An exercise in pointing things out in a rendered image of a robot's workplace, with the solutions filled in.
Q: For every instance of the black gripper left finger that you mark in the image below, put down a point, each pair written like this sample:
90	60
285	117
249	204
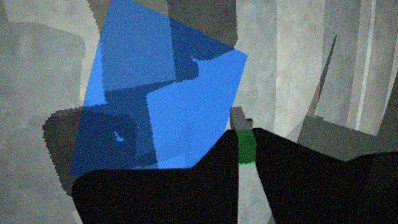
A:
206	193

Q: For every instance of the blue square zone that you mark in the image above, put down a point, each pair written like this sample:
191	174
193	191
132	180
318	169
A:
159	93

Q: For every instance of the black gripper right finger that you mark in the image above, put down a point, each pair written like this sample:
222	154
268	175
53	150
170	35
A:
303	186

